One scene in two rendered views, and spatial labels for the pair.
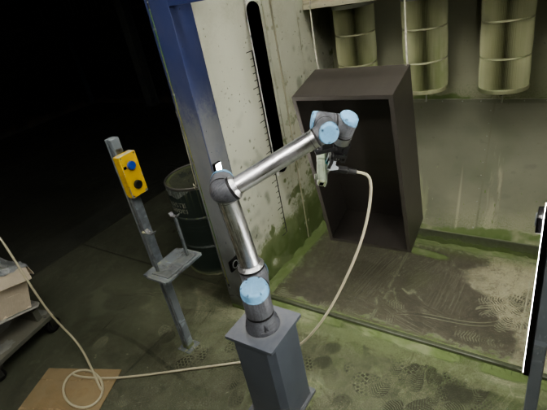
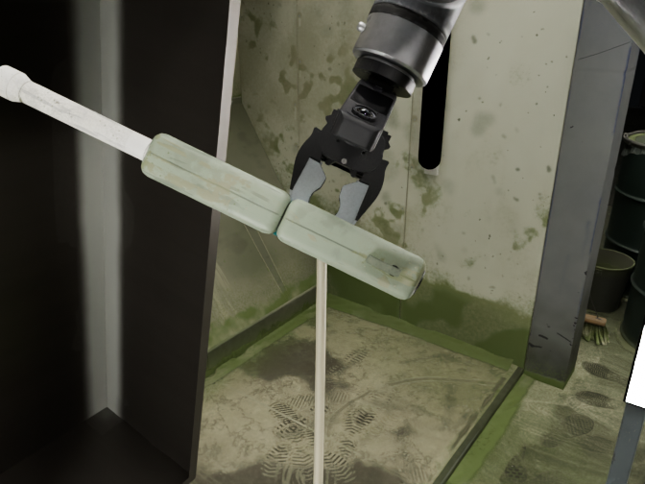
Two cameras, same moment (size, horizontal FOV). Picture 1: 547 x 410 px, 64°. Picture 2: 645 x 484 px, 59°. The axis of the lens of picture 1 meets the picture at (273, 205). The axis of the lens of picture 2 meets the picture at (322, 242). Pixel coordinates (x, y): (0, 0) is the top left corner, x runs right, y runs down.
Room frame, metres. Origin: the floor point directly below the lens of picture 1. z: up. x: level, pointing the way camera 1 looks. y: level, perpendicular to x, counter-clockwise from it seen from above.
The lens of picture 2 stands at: (2.09, 0.27, 1.58)
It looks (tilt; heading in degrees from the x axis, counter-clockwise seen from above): 23 degrees down; 269
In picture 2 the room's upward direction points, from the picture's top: straight up
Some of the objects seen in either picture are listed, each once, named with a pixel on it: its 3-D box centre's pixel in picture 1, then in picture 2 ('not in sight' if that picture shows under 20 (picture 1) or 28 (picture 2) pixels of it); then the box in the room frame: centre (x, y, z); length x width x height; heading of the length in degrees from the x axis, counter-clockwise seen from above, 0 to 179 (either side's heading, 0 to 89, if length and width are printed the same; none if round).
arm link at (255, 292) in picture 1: (255, 297); not in sight; (1.80, 0.18, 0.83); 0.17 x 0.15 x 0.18; 179
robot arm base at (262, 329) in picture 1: (261, 317); not in sight; (1.79, 0.19, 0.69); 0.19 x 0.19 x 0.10
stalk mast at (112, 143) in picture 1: (155, 255); not in sight; (2.41, 0.82, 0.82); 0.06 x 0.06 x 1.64; 52
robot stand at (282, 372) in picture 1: (273, 365); not in sight; (1.79, 0.19, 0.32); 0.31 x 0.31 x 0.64; 52
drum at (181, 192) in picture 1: (208, 216); not in sight; (3.51, 0.61, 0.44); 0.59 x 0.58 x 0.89; 33
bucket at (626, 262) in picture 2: not in sight; (601, 280); (0.46, -2.55, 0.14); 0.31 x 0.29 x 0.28; 52
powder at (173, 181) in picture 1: (196, 176); not in sight; (3.52, 0.61, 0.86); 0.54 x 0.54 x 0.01
